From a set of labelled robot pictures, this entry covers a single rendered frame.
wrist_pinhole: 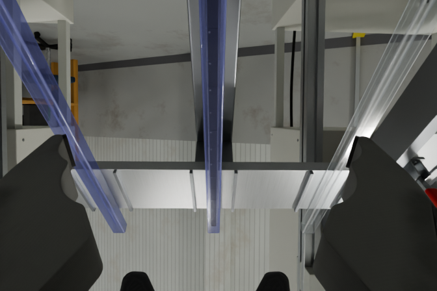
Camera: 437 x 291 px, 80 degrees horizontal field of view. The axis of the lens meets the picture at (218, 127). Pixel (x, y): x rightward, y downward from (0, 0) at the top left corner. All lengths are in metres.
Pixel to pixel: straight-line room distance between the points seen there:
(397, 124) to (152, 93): 4.04
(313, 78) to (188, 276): 4.22
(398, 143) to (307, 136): 0.23
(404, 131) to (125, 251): 4.98
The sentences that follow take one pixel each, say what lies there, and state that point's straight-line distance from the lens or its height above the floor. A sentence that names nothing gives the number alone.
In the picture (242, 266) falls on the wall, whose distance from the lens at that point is 4.16.
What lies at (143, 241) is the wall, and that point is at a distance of 4.88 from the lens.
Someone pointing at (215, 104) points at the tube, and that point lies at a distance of 0.17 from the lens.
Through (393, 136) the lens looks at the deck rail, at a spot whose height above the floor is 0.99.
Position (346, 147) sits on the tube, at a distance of 0.23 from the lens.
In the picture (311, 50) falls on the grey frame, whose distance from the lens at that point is 0.65.
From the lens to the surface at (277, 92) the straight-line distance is 1.04.
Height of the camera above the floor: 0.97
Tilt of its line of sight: 2 degrees up
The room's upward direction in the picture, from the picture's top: 180 degrees counter-clockwise
